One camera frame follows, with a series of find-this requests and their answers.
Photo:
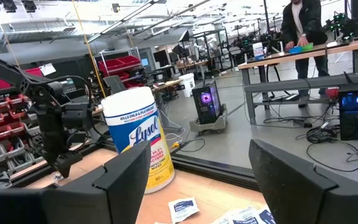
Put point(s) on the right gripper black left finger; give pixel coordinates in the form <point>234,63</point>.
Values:
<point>120,186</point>

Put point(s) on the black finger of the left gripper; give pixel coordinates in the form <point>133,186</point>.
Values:
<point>65,163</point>

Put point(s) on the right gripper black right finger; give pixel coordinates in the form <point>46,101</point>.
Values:
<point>291,193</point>

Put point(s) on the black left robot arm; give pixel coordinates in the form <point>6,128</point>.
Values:
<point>2,70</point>

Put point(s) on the alcohol pad packet blue print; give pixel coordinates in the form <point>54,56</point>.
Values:
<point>238,216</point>
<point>183,209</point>
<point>266,217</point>

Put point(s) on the Lysol disinfecting wipes canister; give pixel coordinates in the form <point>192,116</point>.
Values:
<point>135,124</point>

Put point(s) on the grey chair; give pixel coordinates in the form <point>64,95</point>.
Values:
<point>114,84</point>

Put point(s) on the shelf with red bins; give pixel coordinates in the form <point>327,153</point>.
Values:
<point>117,65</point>

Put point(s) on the PC tower blue fan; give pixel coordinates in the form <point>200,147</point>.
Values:
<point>357,118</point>

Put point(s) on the grey PC dolly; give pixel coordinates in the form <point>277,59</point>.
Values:
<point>210,128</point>

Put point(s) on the wooden desk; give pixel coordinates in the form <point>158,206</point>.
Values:
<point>166,84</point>

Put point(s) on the PC tower purple fan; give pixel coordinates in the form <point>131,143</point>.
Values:
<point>207,102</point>

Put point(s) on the white bucket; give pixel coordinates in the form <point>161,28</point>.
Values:
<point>187,85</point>

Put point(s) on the ceiling light strip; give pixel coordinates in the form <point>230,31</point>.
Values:
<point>120,23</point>

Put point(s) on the wooden workbench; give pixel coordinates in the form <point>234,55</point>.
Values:
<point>291,56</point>

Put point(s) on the small blue basket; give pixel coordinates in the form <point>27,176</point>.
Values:
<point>295,50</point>

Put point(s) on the white blue box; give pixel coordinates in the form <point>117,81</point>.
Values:
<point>258,49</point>

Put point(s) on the small green basket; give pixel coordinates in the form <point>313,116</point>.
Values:
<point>307,47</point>

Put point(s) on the black robot on bench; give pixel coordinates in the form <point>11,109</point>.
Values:
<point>350,31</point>

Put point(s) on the person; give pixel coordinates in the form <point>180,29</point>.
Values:
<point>306,18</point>

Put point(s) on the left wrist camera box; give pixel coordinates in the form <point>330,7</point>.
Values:
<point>76,115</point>

